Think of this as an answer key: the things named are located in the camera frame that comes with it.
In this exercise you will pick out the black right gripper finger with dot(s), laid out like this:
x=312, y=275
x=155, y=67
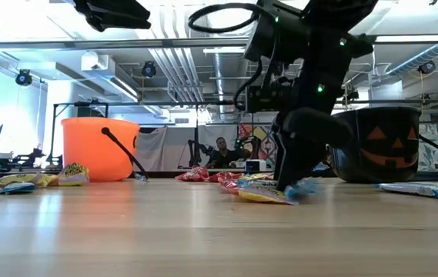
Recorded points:
x=278, y=146
x=311, y=129

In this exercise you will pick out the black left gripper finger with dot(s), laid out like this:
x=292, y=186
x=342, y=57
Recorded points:
x=126, y=24
x=118, y=8

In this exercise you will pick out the red Skittles candy pack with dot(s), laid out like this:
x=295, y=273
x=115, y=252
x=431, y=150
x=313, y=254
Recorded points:
x=231, y=185
x=193, y=174
x=224, y=177

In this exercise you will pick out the yellow candy pack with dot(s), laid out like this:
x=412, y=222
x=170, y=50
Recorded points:
x=26, y=179

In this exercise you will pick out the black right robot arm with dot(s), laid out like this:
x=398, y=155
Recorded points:
x=318, y=23

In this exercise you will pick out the black background robot arm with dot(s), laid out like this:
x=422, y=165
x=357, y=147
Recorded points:
x=197, y=152
x=30, y=157

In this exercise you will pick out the orange halloween bucket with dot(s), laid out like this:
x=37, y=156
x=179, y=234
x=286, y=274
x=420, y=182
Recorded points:
x=87, y=150

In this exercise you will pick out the long grey overhead beam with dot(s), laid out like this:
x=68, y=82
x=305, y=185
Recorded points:
x=126, y=43

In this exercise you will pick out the small white box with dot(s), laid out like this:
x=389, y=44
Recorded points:
x=255, y=165

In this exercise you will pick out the white ceiling unit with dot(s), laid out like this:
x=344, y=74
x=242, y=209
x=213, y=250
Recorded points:
x=97, y=61

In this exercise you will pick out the black ceiling spotlight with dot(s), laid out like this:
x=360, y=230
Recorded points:
x=23, y=77
x=149, y=69
x=426, y=67

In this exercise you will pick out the black jack-o-lantern bucket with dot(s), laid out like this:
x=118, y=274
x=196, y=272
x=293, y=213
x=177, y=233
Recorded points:
x=380, y=127

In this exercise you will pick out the white background curtain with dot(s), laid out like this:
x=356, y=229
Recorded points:
x=172, y=148

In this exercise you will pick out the black background frame rig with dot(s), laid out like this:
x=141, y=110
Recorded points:
x=80, y=104

